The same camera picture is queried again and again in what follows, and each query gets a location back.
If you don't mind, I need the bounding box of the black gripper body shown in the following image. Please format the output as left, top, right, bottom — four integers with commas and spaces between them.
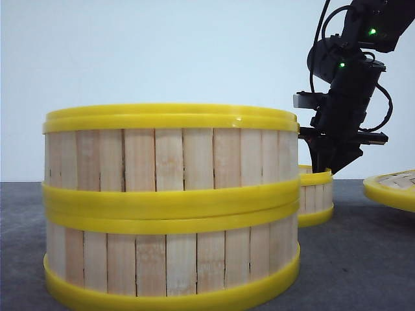
299, 61, 388, 174

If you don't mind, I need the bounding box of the bamboo steamer basket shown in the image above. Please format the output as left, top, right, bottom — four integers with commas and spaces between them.
43, 104, 299, 220
44, 214, 300, 310
298, 165, 334, 227

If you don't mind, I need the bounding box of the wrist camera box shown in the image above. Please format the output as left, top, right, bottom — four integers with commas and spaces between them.
293, 91, 326, 110

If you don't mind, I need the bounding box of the woven bamboo steamer lid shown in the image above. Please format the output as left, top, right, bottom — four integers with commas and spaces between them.
363, 170, 414, 212

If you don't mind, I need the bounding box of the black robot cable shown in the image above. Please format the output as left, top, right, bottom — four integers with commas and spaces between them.
356, 48, 394, 132

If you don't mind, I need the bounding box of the bamboo steamer basket front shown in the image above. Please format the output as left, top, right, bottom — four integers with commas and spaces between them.
44, 214, 300, 310

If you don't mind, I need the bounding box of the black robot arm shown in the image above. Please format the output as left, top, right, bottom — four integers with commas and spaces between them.
293, 1, 414, 174

